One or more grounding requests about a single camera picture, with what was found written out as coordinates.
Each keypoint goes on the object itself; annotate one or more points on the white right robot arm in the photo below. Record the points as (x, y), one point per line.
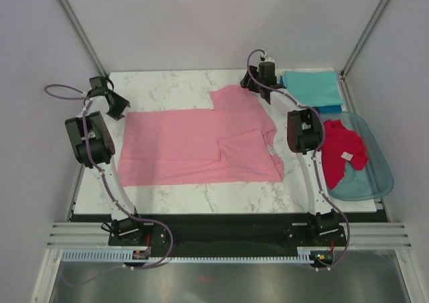
(305, 137)

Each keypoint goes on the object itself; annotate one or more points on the white slotted cable duct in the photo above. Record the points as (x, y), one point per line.
(144, 255)

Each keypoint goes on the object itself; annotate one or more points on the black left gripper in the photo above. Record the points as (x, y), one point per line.
(123, 103)

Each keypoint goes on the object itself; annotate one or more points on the left aluminium frame post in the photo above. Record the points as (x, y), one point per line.
(82, 36)

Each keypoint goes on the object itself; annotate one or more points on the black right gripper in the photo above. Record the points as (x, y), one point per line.
(249, 86)

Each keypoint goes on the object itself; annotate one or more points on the teal cloth in bin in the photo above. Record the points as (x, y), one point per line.
(354, 186)

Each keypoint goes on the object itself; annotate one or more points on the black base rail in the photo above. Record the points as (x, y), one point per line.
(232, 234)

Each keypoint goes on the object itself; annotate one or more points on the right aluminium frame post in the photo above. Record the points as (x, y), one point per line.
(364, 37)

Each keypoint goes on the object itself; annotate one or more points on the pink t shirt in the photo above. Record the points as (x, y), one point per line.
(233, 142)

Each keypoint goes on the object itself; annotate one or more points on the red t shirt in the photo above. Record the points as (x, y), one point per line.
(341, 146)

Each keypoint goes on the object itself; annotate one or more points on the clear blue plastic bin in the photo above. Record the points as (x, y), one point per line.
(377, 169)

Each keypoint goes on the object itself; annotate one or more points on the aluminium frame post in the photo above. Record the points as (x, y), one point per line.
(364, 37)
(82, 36)

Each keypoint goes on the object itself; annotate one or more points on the folded teal t shirt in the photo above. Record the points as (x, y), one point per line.
(296, 74)

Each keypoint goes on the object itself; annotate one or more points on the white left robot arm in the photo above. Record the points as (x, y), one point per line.
(93, 147)

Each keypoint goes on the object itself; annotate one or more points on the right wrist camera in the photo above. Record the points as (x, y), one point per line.
(264, 57)

